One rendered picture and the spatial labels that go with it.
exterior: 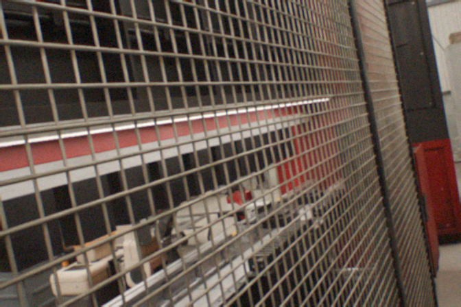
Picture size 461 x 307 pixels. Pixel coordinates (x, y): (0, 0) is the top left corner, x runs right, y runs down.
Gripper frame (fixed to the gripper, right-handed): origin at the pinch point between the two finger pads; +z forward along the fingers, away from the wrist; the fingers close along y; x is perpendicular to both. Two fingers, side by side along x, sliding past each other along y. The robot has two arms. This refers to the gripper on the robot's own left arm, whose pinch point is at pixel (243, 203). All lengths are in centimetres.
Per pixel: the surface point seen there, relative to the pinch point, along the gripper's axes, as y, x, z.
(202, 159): -55, -27, -18
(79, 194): -120, -28, -18
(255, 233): -19.7, -7.3, 15.8
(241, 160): -22.0, -23.8, -13.8
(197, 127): -54, -32, -29
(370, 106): -97, -96, 7
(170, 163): -77, -28, -20
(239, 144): -21.7, -27.1, -20.3
